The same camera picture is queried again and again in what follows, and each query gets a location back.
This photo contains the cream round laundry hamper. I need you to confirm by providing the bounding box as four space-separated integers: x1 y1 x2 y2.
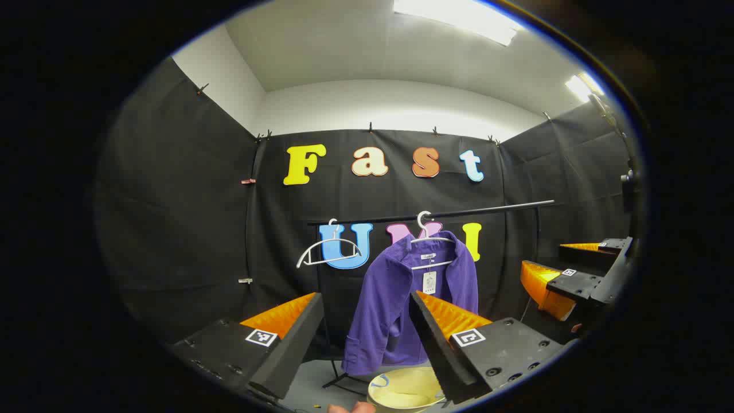
367 367 447 412

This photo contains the black clothes rack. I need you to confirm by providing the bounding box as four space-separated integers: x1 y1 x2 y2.
307 200 556 396

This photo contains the small ceiling light panel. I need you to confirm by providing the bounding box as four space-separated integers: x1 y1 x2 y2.
565 72 606 103

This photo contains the long ceiling light panel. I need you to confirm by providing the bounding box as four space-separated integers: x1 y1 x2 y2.
393 0 520 46

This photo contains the white plastic hanger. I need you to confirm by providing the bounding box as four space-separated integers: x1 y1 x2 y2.
296 219 363 268
411 211 459 270

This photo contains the row of black clips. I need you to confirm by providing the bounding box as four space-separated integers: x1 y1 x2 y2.
195 83 554 144

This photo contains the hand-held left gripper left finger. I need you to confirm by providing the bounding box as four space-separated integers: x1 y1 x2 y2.
171 291 326 402

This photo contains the black backdrop cloth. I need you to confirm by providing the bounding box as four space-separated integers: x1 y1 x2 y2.
95 57 637 368

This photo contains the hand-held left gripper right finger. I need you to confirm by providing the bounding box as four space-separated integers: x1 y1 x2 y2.
408 290 565 405

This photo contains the purple ribbed jacket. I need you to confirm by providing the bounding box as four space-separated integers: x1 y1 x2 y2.
342 231 479 376

